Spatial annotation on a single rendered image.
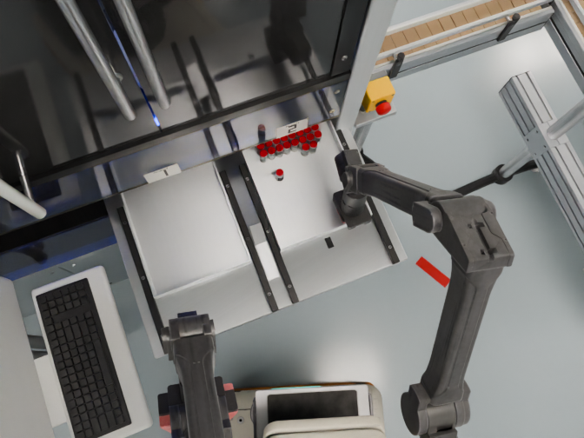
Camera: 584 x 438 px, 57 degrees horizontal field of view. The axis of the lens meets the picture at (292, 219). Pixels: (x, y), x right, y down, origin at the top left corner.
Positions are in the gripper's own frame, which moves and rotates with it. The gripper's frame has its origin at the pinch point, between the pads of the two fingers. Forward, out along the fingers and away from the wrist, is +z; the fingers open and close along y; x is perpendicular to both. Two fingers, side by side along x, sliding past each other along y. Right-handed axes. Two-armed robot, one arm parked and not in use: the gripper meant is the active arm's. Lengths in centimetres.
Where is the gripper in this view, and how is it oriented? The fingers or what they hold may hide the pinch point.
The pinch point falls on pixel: (349, 220)
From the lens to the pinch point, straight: 143.0
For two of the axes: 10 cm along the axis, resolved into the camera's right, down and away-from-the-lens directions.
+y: -3.6, -8.6, 3.6
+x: -9.3, 3.4, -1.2
